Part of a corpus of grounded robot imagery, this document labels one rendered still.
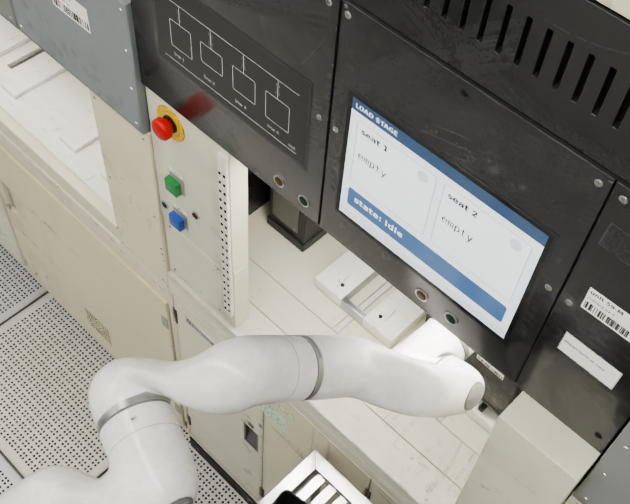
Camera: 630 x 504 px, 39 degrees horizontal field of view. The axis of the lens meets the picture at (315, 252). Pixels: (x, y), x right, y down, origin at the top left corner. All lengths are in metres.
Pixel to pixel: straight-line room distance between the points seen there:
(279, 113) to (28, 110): 1.16
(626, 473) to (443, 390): 0.28
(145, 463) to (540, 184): 0.58
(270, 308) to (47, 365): 1.14
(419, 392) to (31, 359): 1.76
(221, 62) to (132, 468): 0.54
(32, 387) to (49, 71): 0.97
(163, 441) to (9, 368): 1.72
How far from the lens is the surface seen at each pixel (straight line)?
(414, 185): 1.06
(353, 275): 1.84
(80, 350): 2.83
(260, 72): 1.18
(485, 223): 1.02
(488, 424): 1.73
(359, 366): 1.24
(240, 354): 1.11
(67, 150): 2.16
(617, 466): 1.16
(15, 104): 2.29
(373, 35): 0.98
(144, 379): 1.17
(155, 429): 1.16
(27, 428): 2.74
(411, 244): 1.14
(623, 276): 0.94
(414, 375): 1.27
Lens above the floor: 2.41
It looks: 54 degrees down
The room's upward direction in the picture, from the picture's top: 5 degrees clockwise
